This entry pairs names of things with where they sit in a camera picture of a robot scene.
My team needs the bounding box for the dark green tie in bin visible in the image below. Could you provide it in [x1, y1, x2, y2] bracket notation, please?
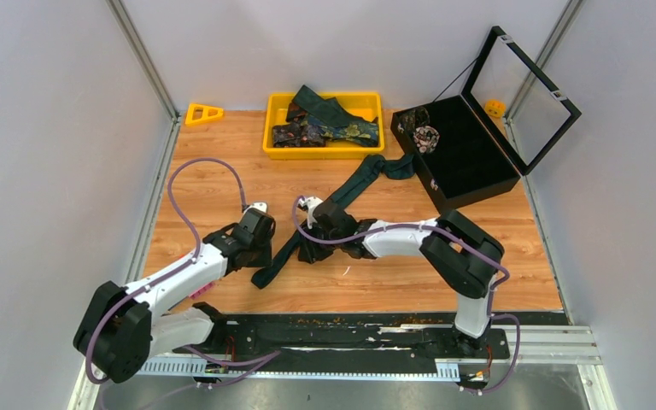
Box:
[285, 85, 378, 132]

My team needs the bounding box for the rolled dark tie in box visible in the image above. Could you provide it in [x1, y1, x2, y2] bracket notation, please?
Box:
[397, 106, 431, 139]

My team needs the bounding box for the colourful toy brick block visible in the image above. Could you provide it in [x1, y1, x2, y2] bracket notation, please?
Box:
[189, 283, 215, 300]

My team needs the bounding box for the yellow plastic bin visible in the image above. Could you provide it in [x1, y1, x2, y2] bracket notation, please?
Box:
[261, 91, 386, 160]

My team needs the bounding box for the dark patterned tie in bin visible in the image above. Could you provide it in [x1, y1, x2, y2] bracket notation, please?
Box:
[272, 122, 325, 148]

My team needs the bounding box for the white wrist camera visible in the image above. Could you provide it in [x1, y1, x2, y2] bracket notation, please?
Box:
[297, 196, 323, 214]
[245, 202, 268, 214]

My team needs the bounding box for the yellow round toy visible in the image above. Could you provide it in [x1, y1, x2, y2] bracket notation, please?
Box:
[483, 99, 507, 119]

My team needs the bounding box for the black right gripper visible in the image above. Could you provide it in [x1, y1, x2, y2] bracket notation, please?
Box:
[298, 220, 343, 264]

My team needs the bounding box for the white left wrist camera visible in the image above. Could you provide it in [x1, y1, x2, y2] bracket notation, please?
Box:
[245, 202, 268, 214]

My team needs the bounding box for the blue floral tie in bin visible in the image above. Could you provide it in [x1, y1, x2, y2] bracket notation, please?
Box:
[301, 117, 380, 148]

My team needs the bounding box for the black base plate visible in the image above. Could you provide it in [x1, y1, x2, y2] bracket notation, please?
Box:
[195, 312, 511, 374]

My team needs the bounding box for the rolled floral tie in box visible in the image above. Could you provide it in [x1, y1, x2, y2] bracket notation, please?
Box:
[413, 126, 441, 155]

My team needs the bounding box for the black gift box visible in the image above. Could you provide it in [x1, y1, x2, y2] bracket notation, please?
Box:
[390, 26, 582, 211]

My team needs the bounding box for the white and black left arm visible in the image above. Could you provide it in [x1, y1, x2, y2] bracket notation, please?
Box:
[73, 202, 275, 383]

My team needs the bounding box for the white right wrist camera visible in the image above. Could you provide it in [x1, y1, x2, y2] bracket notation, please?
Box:
[297, 196, 323, 214]

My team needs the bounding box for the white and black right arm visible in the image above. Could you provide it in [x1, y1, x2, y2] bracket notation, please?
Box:
[295, 196, 509, 357]

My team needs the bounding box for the aluminium rail frame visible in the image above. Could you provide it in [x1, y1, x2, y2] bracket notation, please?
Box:
[67, 316, 618, 410]

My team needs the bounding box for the yellow triangle toy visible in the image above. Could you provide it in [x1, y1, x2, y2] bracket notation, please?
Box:
[184, 102, 225, 126]

